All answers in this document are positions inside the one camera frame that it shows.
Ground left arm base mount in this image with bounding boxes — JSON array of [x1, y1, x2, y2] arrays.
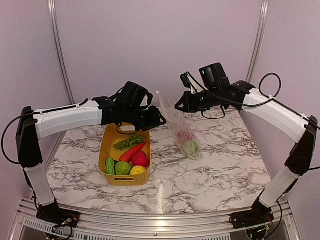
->
[[35, 200, 80, 228]]

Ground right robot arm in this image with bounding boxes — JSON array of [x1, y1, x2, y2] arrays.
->
[[158, 80, 318, 224]]

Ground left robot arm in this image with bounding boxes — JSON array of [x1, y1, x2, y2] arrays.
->
[[14, 96, 166, 223]]

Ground aluminium frame post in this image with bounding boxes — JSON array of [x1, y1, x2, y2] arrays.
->
[[245, 0, 270, 83], [48, 0, 75, 104]]

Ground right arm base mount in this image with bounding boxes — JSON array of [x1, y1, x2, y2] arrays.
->
[[229, 197, 275, 229]]

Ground aluminium table front rail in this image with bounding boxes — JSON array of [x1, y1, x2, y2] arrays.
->
[[14, 197, 298, 240]]

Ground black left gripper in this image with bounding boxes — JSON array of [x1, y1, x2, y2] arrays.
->
[[123, 104, 167, 132]]

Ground yellow plastic basket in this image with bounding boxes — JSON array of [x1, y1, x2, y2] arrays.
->
[[98, 123, 152, 186]]

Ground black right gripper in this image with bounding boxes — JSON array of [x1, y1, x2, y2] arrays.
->
[[174, 86, 222, 113]]

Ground green toy bitter gourd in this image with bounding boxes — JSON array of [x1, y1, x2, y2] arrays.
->
[[105, 156, 116, 175]]

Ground green toy cabbage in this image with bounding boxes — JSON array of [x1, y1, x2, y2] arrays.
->
[[182, 140, 202, 160]]

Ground yellow toy lemon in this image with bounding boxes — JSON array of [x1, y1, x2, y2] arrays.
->
[[130, 165, 147, 175]]

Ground clear zip top bag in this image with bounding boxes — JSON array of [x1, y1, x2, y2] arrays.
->
[[156, 91, 203, 161]]

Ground right aluminium frame post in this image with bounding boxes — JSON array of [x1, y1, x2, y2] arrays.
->
[[245, 0, 270, 83]]

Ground orange toy carrot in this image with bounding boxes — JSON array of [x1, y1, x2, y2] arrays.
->
[[119, 142, 146, 163]]

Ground green toy grapes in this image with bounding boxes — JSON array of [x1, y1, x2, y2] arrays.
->
[[113, 134, 145, 151]]

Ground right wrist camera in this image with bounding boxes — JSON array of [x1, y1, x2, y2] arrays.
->
[[180, 71, 200, 94]]

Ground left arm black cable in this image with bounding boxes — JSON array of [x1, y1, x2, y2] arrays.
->
[[0, 116, 23, 166]]

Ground left aluminium frame post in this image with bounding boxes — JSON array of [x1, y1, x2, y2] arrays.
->
[[48, 0, 75, 104]]

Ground red toy apple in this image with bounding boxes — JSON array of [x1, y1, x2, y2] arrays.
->
[[131, 151, 149, 167]]

